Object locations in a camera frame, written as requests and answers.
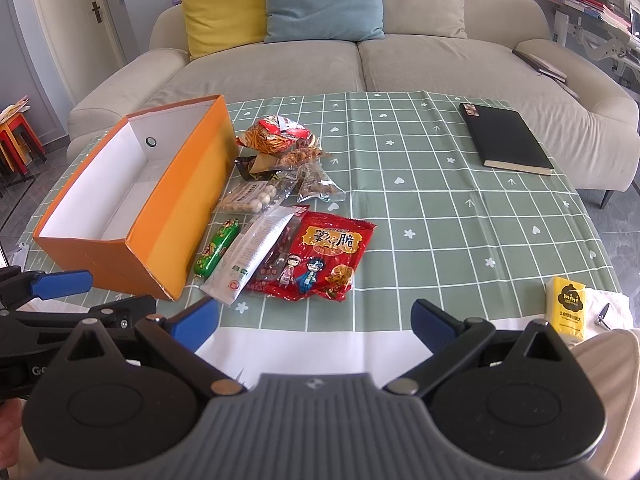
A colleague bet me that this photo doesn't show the orange noodle snack bag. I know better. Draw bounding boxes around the orange noodle snack bag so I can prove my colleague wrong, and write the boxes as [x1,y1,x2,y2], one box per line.
[235,115,316,155]

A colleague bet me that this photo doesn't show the white door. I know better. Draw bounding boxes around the white door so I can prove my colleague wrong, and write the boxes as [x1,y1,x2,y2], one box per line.
[34,0,125,104]

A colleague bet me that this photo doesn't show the red orange stool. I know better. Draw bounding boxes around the red orange stool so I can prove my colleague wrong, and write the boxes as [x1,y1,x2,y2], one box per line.
[0,112,47,178]

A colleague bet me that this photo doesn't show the yellow cushion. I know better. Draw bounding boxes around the yellow cushion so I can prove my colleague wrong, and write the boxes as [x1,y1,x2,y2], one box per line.
[181,0,267,60]

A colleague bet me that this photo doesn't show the red cartoon snack bag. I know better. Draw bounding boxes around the red cartoon snack bag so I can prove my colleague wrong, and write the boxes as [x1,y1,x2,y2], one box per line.
[247,211,376,301]

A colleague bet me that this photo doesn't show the black notebook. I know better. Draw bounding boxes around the black notebook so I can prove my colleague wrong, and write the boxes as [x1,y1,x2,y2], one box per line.
[459,102,554,177]

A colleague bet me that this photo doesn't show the books on sofa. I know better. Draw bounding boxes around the books on sofa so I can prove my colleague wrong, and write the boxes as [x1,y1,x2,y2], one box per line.
[512,50,579,100]

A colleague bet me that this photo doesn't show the person's left hand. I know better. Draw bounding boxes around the person's left hand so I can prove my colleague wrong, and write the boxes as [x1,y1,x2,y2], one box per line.
[0,399,24,469]

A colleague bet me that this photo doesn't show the brown gold snack packet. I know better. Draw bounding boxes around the brown gold snack packet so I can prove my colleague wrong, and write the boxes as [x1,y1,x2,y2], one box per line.
[234,154,292,181]

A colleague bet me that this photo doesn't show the beige sofa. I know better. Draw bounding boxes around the beige sofa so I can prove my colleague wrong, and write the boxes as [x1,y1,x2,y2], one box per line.
[67,0,639,192]

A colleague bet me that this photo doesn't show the orange cardboard box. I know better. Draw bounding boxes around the orange cardboard box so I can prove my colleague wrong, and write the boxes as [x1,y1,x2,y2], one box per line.
[32,96,238,301]

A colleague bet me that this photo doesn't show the white bookshelf with books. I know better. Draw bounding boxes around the white bookshelf with books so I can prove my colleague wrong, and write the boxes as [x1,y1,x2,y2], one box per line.
[546,0,639,82]

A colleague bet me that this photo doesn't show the green sausage snack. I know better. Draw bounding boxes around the green sausage snack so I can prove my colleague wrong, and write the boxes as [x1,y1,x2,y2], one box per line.
[193,218,241,278]

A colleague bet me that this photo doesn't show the white long snack packet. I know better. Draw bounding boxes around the white long snack packet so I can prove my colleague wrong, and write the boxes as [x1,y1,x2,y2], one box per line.
[200,206,298,306]

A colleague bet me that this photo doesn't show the green checkered tablecloth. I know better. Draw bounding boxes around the green checkered tablecloth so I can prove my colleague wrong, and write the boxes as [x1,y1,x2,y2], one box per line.
[22,92,630,384]

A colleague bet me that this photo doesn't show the red chicken foot packet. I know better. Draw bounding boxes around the red chicken foot packet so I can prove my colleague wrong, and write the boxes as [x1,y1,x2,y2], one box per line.
[250,205,309,284]

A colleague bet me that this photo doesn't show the light blue cushion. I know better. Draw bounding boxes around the light blue cushion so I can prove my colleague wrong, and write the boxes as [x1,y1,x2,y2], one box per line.
[265,0,384,42]

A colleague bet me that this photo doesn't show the clear bag of white balls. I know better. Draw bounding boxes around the clear bag of white balls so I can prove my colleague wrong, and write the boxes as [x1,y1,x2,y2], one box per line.
[216,172,297,214]

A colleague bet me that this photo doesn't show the clear bag brown nuts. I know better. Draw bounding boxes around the clear bag brown nuts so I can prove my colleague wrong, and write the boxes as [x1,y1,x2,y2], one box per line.
[279,146,346,203]

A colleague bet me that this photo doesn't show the yellow tissue pack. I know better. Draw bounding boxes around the yellow tissue pack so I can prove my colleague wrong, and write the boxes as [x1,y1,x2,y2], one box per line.
[546,276,586,344]

